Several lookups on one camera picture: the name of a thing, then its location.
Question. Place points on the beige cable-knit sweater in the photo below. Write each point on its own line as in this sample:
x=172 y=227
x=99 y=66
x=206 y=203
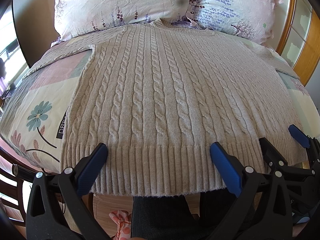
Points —
x=158 y=96

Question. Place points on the left floral pink pillow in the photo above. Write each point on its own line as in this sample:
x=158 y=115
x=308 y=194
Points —
x=73 y=18

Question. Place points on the right floral blue pillow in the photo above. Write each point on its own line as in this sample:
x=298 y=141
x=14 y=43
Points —
x=249 y=19

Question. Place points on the dark wooden headboard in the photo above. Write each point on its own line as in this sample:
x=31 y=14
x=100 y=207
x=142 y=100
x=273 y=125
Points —
x=34 y=26

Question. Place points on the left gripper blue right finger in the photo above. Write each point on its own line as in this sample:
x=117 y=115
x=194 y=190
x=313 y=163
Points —
x=262 y=208

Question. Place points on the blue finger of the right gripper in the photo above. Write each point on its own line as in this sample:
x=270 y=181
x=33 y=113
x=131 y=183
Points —
x=272 y=157
x=298 y=134

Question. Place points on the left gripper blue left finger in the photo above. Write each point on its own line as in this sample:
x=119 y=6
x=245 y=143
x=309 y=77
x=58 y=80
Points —
x=45 y=220

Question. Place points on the pink patterned slipper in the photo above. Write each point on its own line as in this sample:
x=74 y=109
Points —
x=122 y=219

